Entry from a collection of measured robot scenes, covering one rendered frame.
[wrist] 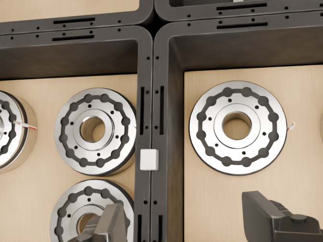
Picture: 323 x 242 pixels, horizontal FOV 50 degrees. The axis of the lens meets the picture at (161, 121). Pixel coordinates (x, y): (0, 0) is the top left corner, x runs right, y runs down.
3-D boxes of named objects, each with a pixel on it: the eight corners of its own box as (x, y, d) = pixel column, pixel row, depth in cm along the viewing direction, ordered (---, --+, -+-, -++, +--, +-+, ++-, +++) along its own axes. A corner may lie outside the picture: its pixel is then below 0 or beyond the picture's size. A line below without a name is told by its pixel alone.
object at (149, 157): (158, 170, 30) (155, 170, 29) (142, 170, 31) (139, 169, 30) (158, 150, 31) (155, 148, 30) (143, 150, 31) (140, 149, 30)
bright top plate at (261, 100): (286, 176, 35) (287, 176, 35) (188, 172, 37) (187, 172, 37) (285, 81, 37) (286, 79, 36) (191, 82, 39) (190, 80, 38)
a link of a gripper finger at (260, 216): (271, 279, 12) (244, 235, 16) (290, 277, 12) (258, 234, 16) (267, 218, 12) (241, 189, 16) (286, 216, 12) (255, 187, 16)
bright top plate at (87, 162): (135, 175, 38) (134, 175, 38) (52, 173, 40) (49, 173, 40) (140, 88, 40) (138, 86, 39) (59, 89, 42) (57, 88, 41)
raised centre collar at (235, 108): (260, 150, 36) (261, 149, 35) (212, 149, 37) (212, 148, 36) (260, 103, 37) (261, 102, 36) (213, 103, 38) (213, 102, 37)
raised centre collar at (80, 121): (113, 151, 39) (111, 151, 38) (72, 151, 40) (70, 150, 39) (116, 109, 40) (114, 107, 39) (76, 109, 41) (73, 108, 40)
